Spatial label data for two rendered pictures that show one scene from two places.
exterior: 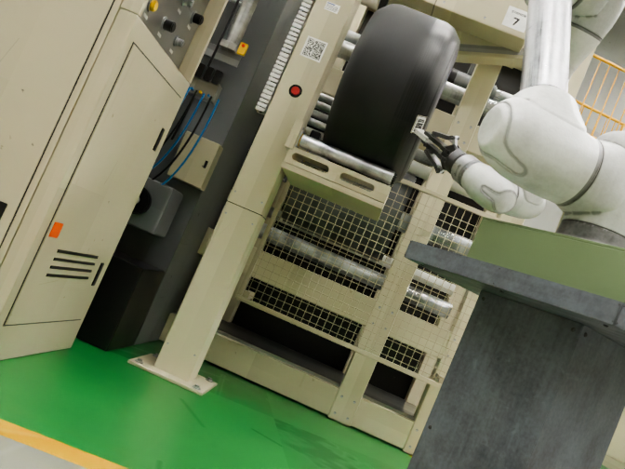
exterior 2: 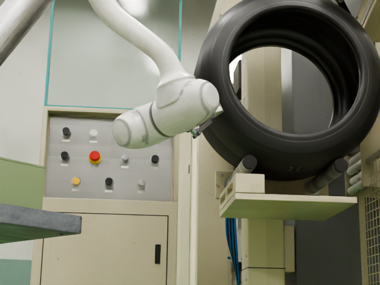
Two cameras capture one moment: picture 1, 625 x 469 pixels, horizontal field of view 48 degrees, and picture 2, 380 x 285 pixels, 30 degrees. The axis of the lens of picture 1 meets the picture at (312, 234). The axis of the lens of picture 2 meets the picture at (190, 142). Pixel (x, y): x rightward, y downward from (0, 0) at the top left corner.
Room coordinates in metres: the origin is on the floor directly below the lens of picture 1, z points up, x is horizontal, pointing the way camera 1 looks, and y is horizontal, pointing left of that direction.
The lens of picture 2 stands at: (1.77, -2.18, 0.41)
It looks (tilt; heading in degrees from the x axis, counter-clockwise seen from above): 15 degrees up; 80
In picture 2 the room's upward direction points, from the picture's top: 1 degrees clockwise
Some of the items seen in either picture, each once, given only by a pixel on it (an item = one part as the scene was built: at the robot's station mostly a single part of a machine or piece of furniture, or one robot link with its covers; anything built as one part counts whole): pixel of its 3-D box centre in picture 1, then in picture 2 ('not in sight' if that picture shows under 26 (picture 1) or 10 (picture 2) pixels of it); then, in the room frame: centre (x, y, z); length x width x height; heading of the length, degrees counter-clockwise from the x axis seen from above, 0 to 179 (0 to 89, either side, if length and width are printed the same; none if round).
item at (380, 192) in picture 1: (337, 176); (240, 194); (2.32, 0.00, 0.84); 0.36 x 0.09 x 0.06; 85
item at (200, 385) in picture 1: (175, 371); not in sight; (2.46, 0.24, 0.01); 0.27 x 0.27 x 0.02; 85
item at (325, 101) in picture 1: (311, 129); (371, 152); (2.86, 0.18, 1.05); 0.20 x 0.15 x 0.30; 85
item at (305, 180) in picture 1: (334, 193); (283, 207); (2.46, -0.01, 0.80); 0.37 x 0.36 x 0.02; 175
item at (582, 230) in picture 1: (597, 250); not in sight; (1.47, -0.56, 0.78); 0.22 x 0.18 x 0.06; 121
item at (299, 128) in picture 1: (299, 147); (271, 186); (2.47, 0.17, 0.90); 0.40 x 0.03 x 0.10; 175
